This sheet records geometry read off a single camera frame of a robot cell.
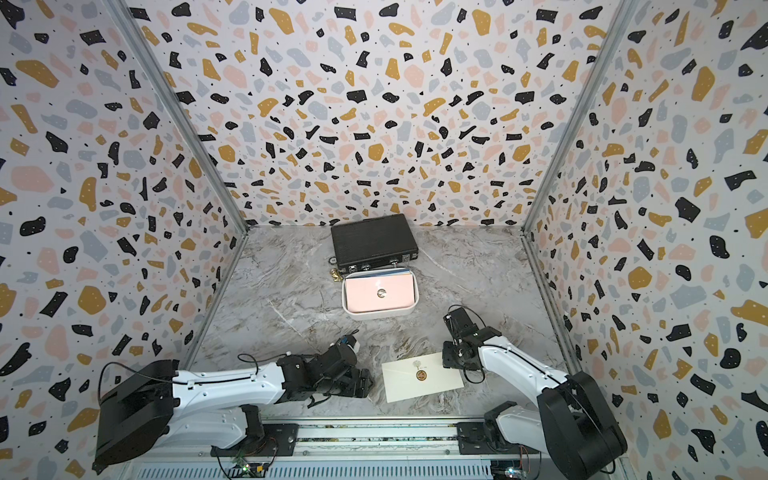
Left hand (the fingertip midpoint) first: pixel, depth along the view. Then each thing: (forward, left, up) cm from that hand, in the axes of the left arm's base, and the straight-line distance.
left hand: (370, 385), depth 80 cm
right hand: (+8, -23, -3) cm, 25 cm away
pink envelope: (+28, -2, +1) cm, 29 cm away
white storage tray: (+36, +1, +2) cm, 36 cm away
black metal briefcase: (+50, +1, +2) cm, 50 cm away
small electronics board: (-18, +28, -3) cm, 33 cm away
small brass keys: (+39, +14, -2) cm, 41 cm away
